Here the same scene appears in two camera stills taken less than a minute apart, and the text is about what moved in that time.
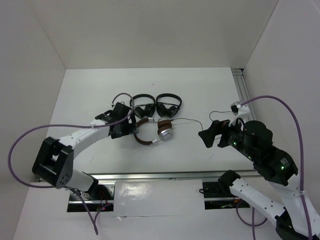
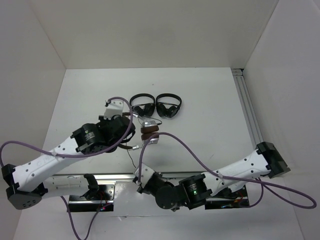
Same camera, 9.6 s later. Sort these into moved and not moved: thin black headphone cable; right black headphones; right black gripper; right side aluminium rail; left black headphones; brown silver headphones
Moved: right black gripper; thin black headphone cable; brown silver headphones
Not moved: left black headphones; right side aluminium rail; right black headphones
